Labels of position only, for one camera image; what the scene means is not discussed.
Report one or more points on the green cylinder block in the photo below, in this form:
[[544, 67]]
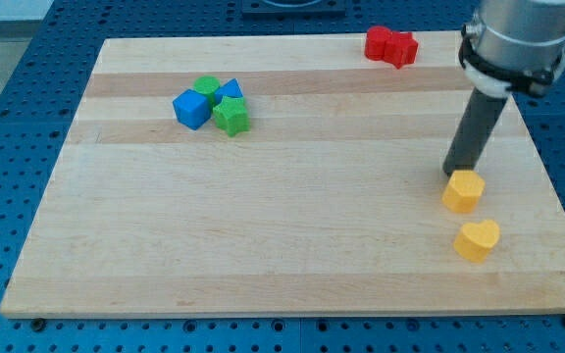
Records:
[[207, 86]]

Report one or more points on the yellow heart block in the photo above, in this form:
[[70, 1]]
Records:
[[474, 241]]

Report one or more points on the blue triangular block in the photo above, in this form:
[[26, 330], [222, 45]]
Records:
[[230, 89]]

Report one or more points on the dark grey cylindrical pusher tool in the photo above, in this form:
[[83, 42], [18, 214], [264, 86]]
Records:
[[474, 130]]

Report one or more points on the light wooden board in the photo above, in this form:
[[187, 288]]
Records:
[[328, 206]]

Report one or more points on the green star block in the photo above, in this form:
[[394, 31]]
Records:
[[231, 115]]

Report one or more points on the yellow hexagon block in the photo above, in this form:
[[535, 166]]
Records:
[[463, 191]]

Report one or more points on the red cylinder block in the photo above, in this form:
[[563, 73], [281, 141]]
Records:
[[376, 39]]

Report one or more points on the blue cube block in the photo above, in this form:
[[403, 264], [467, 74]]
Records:
[[192, 109]]

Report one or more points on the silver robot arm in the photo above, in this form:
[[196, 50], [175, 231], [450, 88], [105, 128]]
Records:
[[514, 46]]

